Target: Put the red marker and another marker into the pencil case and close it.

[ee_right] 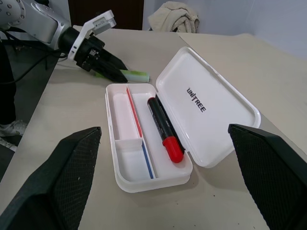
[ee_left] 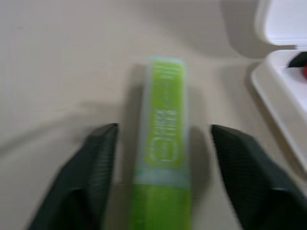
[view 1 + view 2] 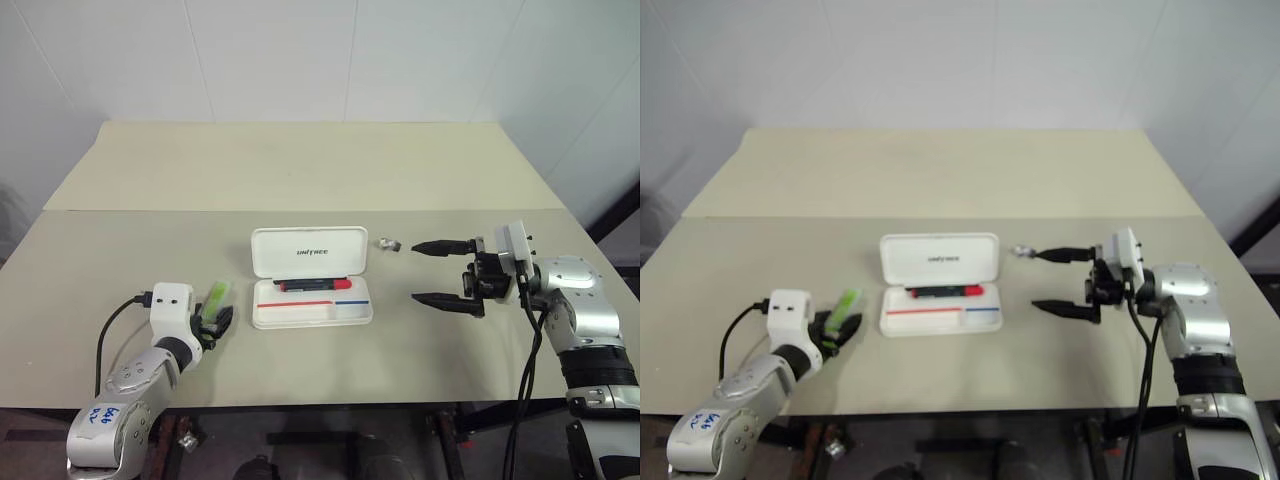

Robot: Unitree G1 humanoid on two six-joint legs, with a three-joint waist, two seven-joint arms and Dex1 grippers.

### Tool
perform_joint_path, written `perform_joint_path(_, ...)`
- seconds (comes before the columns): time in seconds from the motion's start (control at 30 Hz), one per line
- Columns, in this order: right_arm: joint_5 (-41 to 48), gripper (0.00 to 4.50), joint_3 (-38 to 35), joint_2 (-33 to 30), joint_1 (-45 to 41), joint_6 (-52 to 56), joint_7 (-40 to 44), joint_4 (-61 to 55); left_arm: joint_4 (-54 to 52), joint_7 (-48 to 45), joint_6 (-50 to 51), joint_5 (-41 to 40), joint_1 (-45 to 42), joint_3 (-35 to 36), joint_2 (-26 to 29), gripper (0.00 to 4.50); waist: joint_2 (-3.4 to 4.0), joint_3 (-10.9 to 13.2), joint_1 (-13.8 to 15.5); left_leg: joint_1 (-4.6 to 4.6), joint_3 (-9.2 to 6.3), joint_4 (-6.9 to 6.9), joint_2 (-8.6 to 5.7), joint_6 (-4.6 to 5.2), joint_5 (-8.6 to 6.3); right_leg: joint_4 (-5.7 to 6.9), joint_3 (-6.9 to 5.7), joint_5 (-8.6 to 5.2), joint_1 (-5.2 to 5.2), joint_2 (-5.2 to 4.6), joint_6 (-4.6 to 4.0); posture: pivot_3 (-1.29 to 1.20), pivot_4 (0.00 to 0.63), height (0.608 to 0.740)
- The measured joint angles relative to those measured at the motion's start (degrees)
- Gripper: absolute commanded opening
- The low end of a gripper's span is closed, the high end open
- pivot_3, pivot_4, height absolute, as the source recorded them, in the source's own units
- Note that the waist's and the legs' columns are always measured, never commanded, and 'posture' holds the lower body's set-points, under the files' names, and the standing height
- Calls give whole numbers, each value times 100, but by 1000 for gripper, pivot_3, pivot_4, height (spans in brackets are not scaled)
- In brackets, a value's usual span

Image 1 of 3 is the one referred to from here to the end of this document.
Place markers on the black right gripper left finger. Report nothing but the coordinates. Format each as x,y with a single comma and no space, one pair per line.
60,182

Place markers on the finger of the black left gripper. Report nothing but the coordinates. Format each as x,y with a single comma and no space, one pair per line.
111,60
110,72

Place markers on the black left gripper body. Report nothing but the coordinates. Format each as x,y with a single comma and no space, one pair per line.
86,54

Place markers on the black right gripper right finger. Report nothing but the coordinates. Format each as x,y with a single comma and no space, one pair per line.
273,177

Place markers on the green and white marker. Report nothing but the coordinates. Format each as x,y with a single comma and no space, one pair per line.
138,76

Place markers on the red capped black marker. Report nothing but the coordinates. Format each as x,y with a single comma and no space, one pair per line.
163,127

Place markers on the white plastic pencil case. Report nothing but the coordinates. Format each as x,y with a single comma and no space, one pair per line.
184,112

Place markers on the dark brown door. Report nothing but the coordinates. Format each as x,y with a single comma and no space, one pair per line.
105,12

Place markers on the white sneaker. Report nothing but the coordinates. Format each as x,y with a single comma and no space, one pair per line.
7,143
13,128

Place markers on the beige crumpled cloth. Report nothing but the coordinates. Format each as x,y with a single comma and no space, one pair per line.
173,16

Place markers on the person's black trouser leg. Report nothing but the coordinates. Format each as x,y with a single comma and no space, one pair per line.
6,91

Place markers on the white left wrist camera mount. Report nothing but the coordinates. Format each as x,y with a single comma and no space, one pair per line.
99,22

